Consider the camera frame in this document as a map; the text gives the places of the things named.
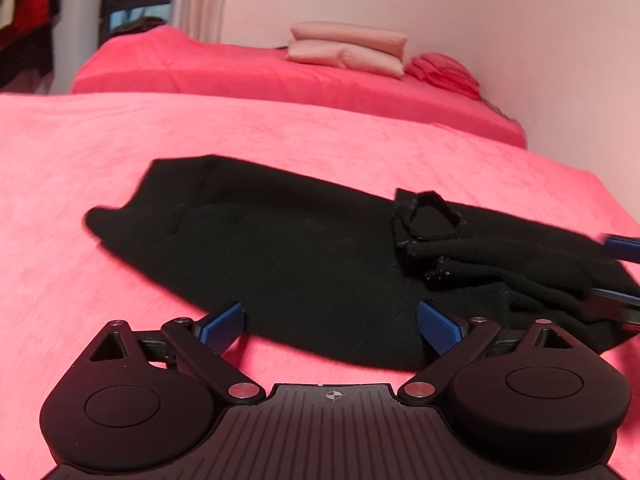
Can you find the red bed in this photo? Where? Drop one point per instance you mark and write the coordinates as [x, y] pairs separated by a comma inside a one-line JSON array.
[[225, 67]]

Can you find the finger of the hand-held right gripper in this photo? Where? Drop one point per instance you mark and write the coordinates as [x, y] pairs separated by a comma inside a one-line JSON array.
[[615, 307], [622, 249]]

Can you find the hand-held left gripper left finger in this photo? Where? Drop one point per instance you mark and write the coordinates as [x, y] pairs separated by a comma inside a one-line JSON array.
[[222, 326]]

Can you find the dark cloth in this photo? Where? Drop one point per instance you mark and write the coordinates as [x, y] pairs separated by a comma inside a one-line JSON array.
[[137, 26]]

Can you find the folded red blanket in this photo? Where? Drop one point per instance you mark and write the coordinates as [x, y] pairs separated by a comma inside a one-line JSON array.
[[442, 74]]

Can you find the pink curtain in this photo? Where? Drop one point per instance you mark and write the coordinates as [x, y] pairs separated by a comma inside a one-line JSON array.
[[202, 0]]

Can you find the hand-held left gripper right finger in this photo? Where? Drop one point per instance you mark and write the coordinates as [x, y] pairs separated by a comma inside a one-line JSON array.
[[437, 327]]

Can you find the pink towel blanket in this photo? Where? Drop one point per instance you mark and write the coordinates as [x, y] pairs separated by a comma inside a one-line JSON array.
[[75, 170]]

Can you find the hanging beige garment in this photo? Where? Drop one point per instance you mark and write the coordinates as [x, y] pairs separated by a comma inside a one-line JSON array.
[[6, 12]]

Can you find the pink pillow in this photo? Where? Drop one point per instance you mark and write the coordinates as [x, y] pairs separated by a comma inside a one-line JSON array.
[[340, 57], [350, 36]]

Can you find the black pants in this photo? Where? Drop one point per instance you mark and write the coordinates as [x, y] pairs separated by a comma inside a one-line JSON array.
[[300, 260]]

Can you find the hanging red and dark clothes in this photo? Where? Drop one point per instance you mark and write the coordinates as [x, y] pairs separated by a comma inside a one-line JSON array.
[[30, 55]]

